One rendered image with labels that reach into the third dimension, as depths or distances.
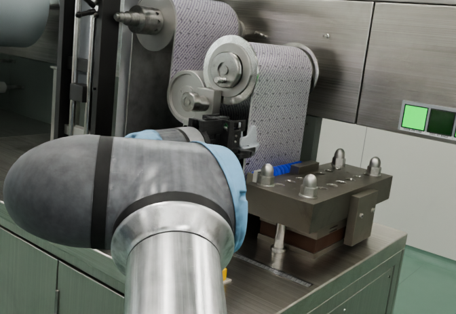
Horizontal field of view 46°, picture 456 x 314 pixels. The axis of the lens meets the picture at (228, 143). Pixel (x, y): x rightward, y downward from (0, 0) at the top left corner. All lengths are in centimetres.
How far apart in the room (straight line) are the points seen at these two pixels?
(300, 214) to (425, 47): 50
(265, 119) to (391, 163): 273
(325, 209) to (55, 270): 59
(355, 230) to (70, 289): 61
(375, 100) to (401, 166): 251
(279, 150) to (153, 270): 84
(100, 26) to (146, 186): 78
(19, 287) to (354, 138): 297
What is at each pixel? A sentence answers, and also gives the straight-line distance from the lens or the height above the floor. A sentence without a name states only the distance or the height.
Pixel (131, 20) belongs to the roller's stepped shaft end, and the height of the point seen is 133.
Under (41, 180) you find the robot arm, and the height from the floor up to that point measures 117.
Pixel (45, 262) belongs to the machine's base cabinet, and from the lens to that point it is 126.
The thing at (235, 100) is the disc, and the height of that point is 119.
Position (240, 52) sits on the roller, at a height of 129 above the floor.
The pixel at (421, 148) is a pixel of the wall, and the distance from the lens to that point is 377.
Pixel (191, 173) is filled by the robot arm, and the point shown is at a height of 119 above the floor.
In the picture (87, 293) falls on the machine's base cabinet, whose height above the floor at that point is 78.
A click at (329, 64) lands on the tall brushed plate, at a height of 128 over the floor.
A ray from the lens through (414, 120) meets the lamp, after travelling 130.
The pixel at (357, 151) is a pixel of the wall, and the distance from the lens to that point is 394.
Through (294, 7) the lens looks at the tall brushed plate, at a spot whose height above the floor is 141.
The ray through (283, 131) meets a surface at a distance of 125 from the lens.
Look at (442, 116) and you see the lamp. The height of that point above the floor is 120.
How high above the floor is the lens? 132
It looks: 11 degrees down
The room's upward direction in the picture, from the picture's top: 6 degrees clockwise
